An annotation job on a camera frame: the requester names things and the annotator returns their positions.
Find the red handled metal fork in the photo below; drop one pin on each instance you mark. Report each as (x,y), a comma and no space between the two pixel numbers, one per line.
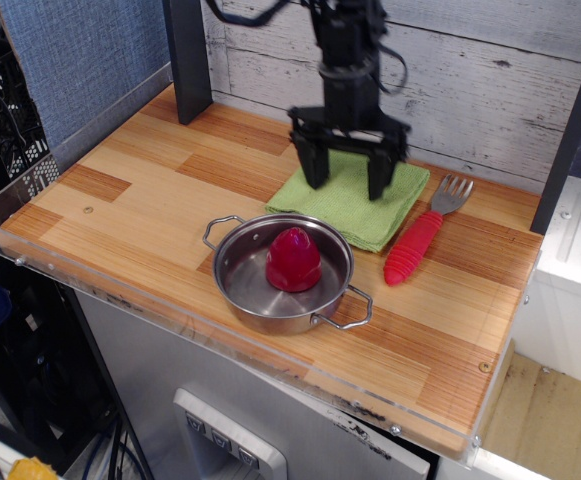
(407,253)

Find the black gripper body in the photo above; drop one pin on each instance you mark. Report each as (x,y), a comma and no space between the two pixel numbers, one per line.
(351,103)

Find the black plastic crate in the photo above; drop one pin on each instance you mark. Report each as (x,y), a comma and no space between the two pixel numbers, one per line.
(22,138)

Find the dark grey left post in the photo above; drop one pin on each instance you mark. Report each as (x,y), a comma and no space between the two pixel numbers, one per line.
(188,58)

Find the clear acrylic table guard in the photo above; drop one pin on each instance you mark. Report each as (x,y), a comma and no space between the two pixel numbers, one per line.
(127,222)

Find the dark grey post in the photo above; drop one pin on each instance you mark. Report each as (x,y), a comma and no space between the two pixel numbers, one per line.
(560,170)
(188,58)

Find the yellow object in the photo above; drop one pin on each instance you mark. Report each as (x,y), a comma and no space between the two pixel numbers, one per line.
(31,469)

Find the red toy strawberry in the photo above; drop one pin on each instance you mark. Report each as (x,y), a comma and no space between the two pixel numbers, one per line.
(293,262)

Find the white plastic side unit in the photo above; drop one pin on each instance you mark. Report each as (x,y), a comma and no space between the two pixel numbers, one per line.
(547,326)

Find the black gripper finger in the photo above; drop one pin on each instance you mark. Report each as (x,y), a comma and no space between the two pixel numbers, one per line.
(382,161)
(314,159)

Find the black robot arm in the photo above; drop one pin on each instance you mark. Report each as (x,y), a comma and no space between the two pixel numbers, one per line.
(348,33)

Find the green cloth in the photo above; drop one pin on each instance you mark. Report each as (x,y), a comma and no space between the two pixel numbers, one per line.
(343,201)

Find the dark grey right post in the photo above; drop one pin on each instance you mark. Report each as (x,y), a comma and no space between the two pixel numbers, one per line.
(560,170)

